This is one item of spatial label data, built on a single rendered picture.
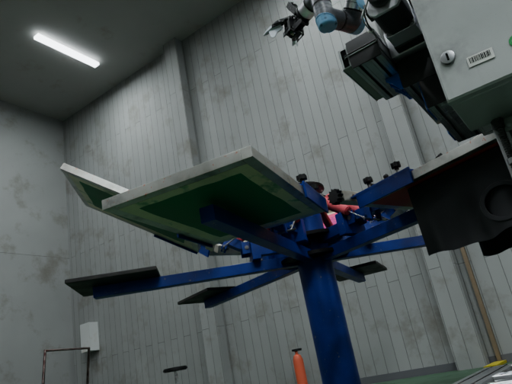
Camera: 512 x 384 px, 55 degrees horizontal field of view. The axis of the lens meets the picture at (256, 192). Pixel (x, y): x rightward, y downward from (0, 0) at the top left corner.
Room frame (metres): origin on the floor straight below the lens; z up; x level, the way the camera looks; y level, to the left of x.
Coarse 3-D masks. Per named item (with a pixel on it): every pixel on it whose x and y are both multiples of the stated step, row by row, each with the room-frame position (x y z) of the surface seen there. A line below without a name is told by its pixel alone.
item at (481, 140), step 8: (480, 136) 1.65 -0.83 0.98; (488, 136) 1.63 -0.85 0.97; (464, 144) 1.70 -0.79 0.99; (472, 144) 1.68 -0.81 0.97; (480, 144) 1.66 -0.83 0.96; (488, 144) 1.66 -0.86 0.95; (448, 152) 1.75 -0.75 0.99; (456, 152) 1.73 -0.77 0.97; (464, 152) 1.71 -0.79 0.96; (472, 152) 1.71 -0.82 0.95; (432, 160) 1.81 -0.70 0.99; (440, 160) 1.78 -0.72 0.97; (448, 160) 1.76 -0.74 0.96; (456, 160) 1.76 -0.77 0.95; (416, 168) 1.87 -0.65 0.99; (424, 168) 1.84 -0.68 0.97; (432, 168) 1.82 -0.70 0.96; (440, 168) 1.82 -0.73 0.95; (416, 176) 1.88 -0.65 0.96; (424, 176) 1.88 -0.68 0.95; (408, 184) 1.95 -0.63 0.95; (376, 200) 2.09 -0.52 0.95; (392, 208) 2.27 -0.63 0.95; (400, 208) 2.29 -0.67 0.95; (408, 208) 2.32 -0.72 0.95
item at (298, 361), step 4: (296, 348) 6.39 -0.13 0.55; (300, 348) 6.41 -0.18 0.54; (296, 352) 6.40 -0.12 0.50; (296, 356) 6.37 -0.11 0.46; (300, 356) 6.39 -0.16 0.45; (296, 360) 6.36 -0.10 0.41; (300, 360) 6.37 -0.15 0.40; (296, 364) 6.36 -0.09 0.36; (300, 364) 6.36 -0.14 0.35; (296, 368) 6.37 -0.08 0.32; (300, 368) 6.36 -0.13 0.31; (304, 368) 6.39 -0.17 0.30; (296, 372) 6.38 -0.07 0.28; (300, 372) 6.36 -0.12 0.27; (304, 372) 6.38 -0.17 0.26; (296, 376) 6.39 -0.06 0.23; (300, 376) 6.36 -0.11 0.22; (304, 376) 6.37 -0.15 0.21; (296, 380) 6.41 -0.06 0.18; (300, 380) 6.36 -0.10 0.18; (304, 380) 6.36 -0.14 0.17
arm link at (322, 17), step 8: (320, 0) 1.52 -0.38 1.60; (328, 0) 1.53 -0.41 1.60; (312, 8) 1.56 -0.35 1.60; (320, 8) 1.52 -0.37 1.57; (328, 8) 1.52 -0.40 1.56; (320, 16) 1.53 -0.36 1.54; (328, 16) 1.52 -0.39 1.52; (336, 16) 1.54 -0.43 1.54; (344, 16) 1.57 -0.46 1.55; (320, 24) 1.54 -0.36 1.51; (328, 24) 1.54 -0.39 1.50; (336, 24) 1.55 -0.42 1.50; (328, 32) 1.58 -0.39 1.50
